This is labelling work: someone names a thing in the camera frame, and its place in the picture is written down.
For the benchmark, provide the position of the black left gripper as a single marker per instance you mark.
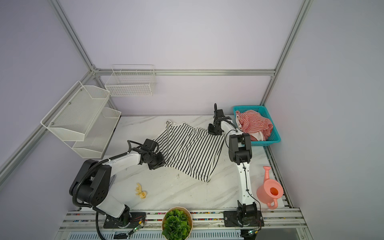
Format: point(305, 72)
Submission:
point(161, 162)

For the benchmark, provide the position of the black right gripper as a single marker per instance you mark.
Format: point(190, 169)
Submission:
point(211, 131)

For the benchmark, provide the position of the black white striped tank top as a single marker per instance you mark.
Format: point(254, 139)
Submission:
point(190, 150)

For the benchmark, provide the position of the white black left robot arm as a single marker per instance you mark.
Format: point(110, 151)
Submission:
point(90, 188)

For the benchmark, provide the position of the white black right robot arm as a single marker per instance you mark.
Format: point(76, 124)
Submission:
point(240, 153)

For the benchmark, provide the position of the red white striped tank top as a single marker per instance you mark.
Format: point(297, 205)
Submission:
point(254, 124)

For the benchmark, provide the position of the yellow banana peel toy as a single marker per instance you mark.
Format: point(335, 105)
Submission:
point(139, 191)

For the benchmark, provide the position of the teal plastic basket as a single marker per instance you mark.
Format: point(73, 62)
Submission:
point(274, 138)

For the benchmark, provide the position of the green plant in pot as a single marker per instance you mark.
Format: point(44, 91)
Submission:
point(177, 224)

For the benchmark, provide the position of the pink watering can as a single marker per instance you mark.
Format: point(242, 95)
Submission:
point(270, 191)

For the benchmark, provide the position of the white mesh two-tier shelf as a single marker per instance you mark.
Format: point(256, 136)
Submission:
point(83, 121)

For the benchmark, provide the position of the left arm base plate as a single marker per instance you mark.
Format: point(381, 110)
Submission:
point(125, 221)

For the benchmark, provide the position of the white wire wall basket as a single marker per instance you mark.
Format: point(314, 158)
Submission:
point(132, 80)

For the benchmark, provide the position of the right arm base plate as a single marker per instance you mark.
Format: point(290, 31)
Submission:
point(231, 219)

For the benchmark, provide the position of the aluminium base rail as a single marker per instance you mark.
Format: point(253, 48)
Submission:
point(207, 225)

